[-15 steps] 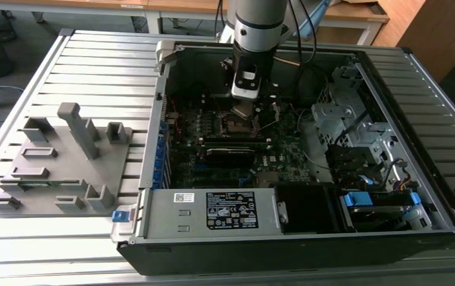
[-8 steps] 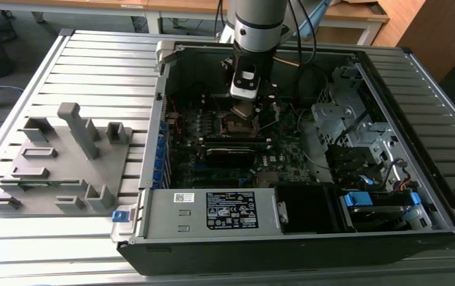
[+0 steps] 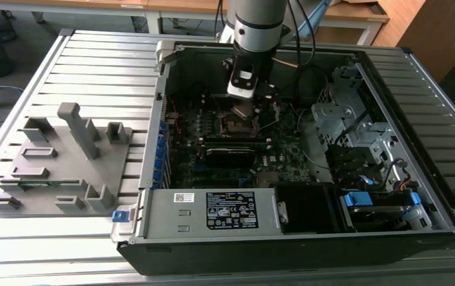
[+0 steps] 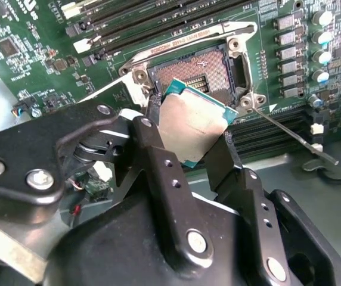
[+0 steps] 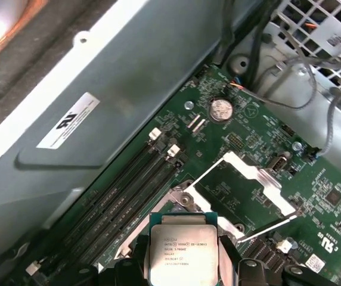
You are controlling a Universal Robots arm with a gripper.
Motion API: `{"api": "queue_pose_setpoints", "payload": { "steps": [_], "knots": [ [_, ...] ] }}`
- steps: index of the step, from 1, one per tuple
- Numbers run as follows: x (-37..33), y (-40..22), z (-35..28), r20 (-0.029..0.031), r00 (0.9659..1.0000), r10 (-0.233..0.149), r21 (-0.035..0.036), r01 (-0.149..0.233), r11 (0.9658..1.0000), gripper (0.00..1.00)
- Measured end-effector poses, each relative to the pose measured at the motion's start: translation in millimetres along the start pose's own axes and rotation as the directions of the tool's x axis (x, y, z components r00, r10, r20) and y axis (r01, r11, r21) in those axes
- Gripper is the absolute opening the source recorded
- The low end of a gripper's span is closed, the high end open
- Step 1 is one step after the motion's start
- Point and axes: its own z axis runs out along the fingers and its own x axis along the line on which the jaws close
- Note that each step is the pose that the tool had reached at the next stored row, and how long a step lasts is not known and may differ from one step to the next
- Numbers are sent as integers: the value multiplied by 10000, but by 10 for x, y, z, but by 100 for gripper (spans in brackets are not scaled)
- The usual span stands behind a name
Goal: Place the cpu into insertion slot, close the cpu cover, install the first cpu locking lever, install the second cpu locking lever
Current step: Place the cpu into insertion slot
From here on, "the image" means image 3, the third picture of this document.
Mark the thick black cable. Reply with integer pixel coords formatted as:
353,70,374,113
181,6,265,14
295,64,333,107

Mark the grey power supply unit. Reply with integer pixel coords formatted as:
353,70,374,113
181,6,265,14
131,187,285,240

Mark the thin red wire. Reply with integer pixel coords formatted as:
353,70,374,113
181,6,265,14
167,94,183,132

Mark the silver metal bracket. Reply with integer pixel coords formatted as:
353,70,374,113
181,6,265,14
310,102,354,126

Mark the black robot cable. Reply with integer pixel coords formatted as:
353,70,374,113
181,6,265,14
287,0,318,68

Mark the green RAM stick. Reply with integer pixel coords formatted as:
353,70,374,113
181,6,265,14
18,180,65,189
203,141,273,150

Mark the black disk cable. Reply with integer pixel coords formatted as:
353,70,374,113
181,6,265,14
382,157,409,187

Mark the hard disk in blue carrier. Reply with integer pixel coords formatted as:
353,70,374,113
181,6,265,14
341,191,426,232

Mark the wooden desk white frame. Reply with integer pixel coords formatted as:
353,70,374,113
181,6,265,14
147,0,391,45
0,0,151,23

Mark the blue card retainer strip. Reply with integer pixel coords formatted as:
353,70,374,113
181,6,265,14
153,118,170,189

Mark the grey parts rack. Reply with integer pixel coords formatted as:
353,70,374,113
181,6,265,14
0,102,134,216

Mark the thin grey wire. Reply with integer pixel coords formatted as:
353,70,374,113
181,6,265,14
302,147,334,171

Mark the black PC case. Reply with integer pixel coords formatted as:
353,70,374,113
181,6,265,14
110,40,455,276

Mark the silver metal drive cage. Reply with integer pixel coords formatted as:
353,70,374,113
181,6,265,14
310,64,438,232

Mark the black graphics card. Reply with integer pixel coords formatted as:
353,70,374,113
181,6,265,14
205,147,258,170

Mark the green motherboard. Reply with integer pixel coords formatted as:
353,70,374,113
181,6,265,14
167,100,325,189

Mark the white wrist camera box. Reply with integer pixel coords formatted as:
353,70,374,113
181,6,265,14
226,70,262,100

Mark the chipset heatsink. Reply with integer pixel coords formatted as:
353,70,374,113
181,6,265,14
257,171,281,185

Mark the grey case latch handle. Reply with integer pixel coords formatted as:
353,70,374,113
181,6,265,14
154,41,178,73

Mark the coloured wire bundle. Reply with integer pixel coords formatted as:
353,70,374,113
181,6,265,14
393,174,417,193

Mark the CPU socket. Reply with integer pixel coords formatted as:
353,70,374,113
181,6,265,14
221,113,263,138

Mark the wooden cabinet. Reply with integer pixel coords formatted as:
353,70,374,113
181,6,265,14
373,0,455,83

